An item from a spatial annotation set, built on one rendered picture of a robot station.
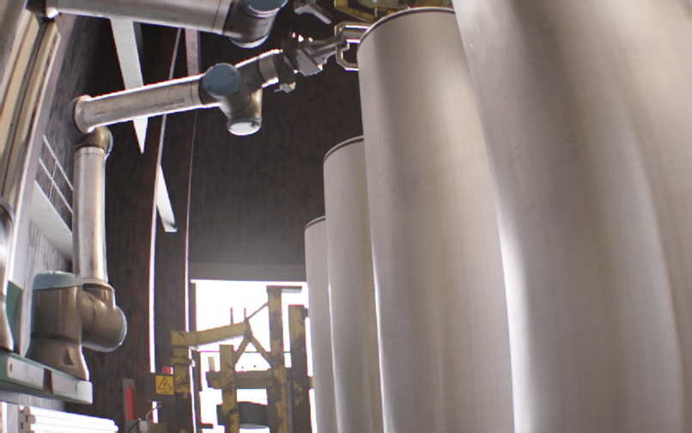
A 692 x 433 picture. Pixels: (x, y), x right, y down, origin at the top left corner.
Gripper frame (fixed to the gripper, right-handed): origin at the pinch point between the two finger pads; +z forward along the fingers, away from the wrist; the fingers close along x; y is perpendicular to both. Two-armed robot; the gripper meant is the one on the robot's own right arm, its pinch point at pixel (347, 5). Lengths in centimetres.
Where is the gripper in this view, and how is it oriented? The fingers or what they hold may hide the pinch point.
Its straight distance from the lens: 143.4
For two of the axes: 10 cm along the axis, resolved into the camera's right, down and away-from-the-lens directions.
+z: 5.8, 2.7, 7.7
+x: 8.2, -2.6, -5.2
